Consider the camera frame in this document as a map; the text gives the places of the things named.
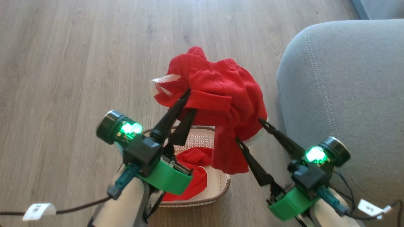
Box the white cable label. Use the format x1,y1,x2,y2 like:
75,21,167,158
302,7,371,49
357,199,392,218
22,203,57,221

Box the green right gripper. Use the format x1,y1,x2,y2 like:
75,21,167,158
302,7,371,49
235,118,317,222

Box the white right cable label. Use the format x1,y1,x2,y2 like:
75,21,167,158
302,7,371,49
357,199,392,218

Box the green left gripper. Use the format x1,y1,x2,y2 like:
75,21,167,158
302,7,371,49
137,89,197,195

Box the red garment white piping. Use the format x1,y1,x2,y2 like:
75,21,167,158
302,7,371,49
163,147,214,202

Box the cream plastic laundry basket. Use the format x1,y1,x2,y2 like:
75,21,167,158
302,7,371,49
142,125,231,208

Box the grey blue furniture panel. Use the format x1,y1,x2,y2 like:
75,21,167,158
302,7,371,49
351,0,404,20

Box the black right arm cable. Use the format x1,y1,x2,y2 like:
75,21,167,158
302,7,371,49
317,171,404,227

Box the grey fabric sofa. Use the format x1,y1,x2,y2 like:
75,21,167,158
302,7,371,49
276,19,404,227

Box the white left cable label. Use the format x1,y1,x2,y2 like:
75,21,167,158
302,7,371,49
22,203,57,221

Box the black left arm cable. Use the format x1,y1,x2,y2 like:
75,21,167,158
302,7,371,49
0,164,140,218

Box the red shorts with white trim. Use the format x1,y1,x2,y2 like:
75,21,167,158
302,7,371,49
149,46,268,175

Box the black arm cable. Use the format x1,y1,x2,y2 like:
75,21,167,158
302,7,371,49
317,171,404,227
0,164,140,218

